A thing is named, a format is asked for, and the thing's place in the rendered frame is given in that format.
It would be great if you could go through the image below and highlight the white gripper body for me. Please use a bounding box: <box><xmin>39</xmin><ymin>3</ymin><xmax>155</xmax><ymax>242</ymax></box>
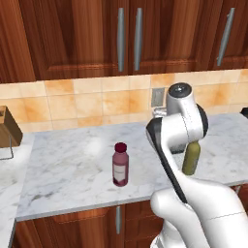
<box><xmin>152</xmin><ymin>108</ymin><xmax>168</xmax><ymax>118</ymax></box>

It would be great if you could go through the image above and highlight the thin wire stand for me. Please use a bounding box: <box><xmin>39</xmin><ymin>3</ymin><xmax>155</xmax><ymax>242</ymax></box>
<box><xmin>0</xmin><ymin>135</ymin><xmax>15</xmax><ymax>161</ymax></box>

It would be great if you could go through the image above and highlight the brown wooden block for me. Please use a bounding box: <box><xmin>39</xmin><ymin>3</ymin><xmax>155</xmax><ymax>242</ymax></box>
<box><xmin>0</xmin><ymin>105</ymin><xmax>24</xmax><ymax>149</ymax></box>

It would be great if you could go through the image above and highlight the grey cupboard door handle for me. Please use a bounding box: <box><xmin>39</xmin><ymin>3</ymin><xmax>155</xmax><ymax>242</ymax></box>
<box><xmin>216</xmin><ymin>7</ymin><xmax>236</xmax><ymax>68</ymax></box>
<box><xmin>134</xmin><ymin>7</ymin><xmax>143</xmax><ymax>72</ymax></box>
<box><xmin>116</xmin><ymin>7</ymin><xmax>126</xmax><ymax>73</ymax></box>

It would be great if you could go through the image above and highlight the wooden wall cupboard door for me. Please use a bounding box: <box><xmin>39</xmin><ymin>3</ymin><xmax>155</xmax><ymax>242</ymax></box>
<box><xmin>18</xmin><ymin>0</ymin><xmax>130</xmax><ymax>81</ymax></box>
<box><xmin>207</xmin><ymin>0</ymin><xmax>248</xmax><ymax>72</ymax></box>
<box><xmin>0</xmin><ymin>0</ymin><xmax>37</xmax><ymax>84</ymax></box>
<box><xmin>128</xmin><ymin>0</ymin><xmax>211</xmax><ymax>77</ymax></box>

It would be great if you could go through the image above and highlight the grey wall outlet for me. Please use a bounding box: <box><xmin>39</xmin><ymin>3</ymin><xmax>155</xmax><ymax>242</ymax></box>
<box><xmin>150</xmin><ymin>87</ymin><xmax>166</xmax><ymax>109</ymax></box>

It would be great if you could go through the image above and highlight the wooden base cupboard door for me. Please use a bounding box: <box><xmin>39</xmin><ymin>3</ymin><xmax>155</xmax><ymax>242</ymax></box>
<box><xmin>124</xmin><ymin>200</ymin><xmax>167</xmax><ymax>248</ymax></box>
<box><xmin>12</xmin><ymin>205</ymin><xmax>126</xmax><ymax>248</ymax></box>
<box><xmin>232</xmin><ymin>183</ymin><xmax>248</xmax><ymax>211</ymax></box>

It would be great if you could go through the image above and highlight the olive green wine bottle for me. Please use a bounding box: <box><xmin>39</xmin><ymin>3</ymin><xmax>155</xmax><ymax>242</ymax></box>
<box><xmin>181</xmin><ymin>140</ymin><xmax>202</xmax><ymax>176</ymax></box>

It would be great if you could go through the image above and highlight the grey base cupboard handle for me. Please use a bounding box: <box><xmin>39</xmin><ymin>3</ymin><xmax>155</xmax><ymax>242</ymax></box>
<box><xmin>114</xmin><ymin>205</ymin><xmax>122</xmax><ymax>235</ymax></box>

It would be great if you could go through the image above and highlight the purple juice bottle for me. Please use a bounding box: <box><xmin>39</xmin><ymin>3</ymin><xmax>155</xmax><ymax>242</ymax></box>
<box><xmin>111</xmin><ymin>141</ymin><xmax>130</xmax><ymax>188</ymax></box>

